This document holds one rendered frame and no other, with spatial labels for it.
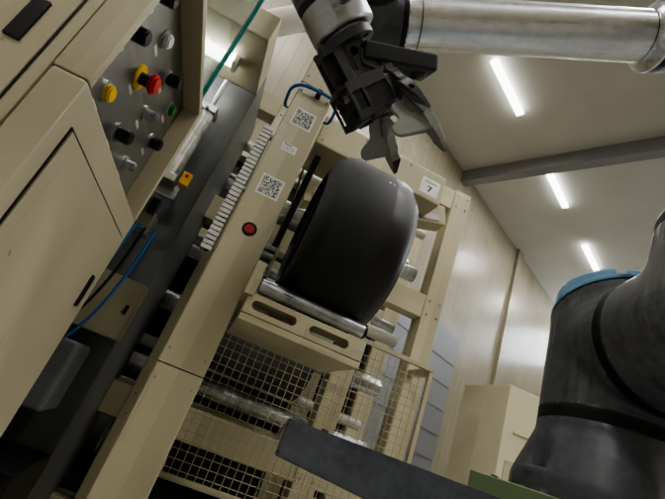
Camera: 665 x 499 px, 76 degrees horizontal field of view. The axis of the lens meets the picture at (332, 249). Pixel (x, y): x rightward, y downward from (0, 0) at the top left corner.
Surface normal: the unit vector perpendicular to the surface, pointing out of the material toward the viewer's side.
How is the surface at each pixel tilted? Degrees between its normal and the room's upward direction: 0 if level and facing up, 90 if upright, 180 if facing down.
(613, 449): 68
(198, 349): 90
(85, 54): 90
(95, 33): 90
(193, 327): 90
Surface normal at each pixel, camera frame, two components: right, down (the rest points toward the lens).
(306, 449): -0.61, -0.52
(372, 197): 0.37, -0.45
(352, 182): 0.14, -0.60
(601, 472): -0.32, -0.79
